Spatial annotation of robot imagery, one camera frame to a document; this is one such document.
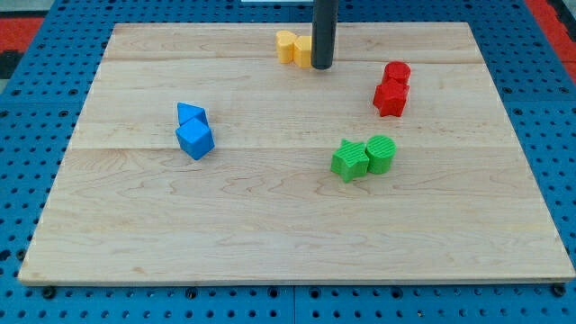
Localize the blue cube block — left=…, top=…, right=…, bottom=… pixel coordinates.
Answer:
left=175, top=119, right=215, bottom=160

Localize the yellow hexagon block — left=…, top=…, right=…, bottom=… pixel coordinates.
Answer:
left=293, top=36, right=312, bottom=68

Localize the green star block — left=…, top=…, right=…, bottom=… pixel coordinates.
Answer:
left=330, top=139, right=370, bottom=183

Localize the light wooden board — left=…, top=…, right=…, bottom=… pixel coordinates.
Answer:
left=19, top=22, right=575, bottom=286

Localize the green cylinder block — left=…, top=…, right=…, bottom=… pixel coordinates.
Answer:
left=365, top=135, right=397, bottom=175

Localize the blue triangle block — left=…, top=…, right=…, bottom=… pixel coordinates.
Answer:
left=176, top=102, right=208, bottom=126

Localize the red star block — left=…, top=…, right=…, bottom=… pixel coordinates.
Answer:
left=373, top=79, right=410, bottom=117

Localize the yellow heart block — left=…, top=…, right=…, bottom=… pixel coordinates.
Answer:
left=275, top=30, right=298, bottom=64

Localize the red cylinder block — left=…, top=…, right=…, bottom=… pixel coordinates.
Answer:
left=382, top=61, right=411, bottom=85

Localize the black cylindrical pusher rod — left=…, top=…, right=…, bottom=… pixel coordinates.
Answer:
left=311, top=0, right=338, bottom=70

